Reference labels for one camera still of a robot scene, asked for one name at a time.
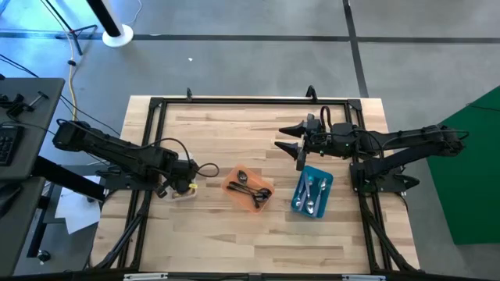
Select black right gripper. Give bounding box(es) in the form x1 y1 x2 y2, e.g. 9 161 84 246
273 112 355 172

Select lavender-handled silver spoon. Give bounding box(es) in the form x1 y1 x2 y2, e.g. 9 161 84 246
312 177 329 218

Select orange plastic bin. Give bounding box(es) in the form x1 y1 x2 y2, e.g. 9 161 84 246
220 163 276 215

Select teal plastic bin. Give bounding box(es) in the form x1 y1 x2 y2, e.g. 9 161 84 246
290 165 334 219

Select clear plastic bin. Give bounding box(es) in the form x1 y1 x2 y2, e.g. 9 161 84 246
161 182 199 204

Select white papers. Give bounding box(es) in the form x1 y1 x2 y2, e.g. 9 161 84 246
54 174 103 236

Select black pole with white base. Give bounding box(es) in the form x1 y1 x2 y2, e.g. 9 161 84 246
85 0 135 48

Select grey desk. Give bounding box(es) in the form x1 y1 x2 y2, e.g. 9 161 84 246
0 76 66 277

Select black keyboard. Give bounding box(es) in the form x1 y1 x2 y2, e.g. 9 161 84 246
0 124 23 167

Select black desk clamp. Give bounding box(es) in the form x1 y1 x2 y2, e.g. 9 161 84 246
0 90 50 118

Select black tripod stand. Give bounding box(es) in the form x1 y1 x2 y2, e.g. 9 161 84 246
41 0 98 56

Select green board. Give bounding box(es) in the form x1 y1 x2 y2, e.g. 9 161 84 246
424 84 500 246

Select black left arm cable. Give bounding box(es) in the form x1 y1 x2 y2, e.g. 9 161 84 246
147 137 220 179

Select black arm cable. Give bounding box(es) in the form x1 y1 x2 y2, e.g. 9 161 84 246
319 105 334 130
147 137 220 179

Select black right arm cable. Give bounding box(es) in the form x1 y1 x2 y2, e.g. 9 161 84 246
319 105 334 130

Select black aluminium table frame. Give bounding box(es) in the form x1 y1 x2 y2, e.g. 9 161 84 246
92 87 421 274

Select white metal bracket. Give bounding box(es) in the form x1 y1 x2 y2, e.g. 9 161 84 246
123 272 170 281
342 274 386 281

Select yellow cable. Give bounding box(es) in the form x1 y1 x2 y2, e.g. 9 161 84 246
66 29 79 122

